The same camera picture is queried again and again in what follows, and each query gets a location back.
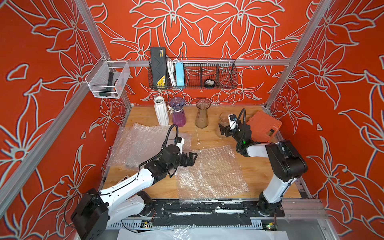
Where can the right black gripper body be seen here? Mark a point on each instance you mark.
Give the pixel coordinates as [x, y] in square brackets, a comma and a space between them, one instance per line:
[234, 134]

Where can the black box with yellow label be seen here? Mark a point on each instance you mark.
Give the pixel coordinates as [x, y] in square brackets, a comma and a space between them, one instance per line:
[159, 67]

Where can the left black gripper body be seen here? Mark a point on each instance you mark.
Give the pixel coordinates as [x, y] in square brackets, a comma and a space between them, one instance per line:
[177, 164]

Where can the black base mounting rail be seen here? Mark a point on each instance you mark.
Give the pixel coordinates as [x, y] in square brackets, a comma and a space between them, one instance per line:
[226, 213]

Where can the bubble wrap sheet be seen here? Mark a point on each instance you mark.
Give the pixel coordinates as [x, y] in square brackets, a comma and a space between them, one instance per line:
[136, 144]
[216, 174]

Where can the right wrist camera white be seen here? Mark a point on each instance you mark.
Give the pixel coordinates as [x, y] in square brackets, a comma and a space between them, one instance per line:
[233, 121]

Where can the purple blue glass vase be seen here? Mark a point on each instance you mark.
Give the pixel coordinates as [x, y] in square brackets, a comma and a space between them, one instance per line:
[177, 108]

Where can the light blue box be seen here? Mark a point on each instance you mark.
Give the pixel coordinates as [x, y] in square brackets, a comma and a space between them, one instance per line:
[180, 77]

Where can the white button control box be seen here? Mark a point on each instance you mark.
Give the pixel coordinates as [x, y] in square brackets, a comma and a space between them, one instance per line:
[124, 178]

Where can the clear acrylic wall bin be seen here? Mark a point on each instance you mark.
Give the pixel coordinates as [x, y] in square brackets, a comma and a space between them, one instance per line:
[107, 79]

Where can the orange plastic tool case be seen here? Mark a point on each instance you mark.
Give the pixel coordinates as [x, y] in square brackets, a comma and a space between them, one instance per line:
[263, 127]

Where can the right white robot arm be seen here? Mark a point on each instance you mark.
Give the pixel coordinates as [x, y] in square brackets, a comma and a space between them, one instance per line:
[286, 162]

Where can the white ribbed ceramic vase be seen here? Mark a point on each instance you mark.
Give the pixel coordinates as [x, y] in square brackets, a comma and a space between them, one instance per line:
[161, 111]

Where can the dark green handled tool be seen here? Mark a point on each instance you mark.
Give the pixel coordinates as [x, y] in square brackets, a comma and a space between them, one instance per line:
[107, 91]

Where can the clear smooth glass vase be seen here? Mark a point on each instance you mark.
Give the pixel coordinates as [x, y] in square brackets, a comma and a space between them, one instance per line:
[224, 121]

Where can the clear ribbed glass vase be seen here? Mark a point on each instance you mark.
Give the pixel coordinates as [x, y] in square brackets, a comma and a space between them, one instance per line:
[202, 119]

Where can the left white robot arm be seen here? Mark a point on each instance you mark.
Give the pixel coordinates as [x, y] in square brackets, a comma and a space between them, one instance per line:
[98, 209]

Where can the black wire wall basket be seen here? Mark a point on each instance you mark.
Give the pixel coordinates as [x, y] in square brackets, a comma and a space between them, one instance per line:
[196, 71]

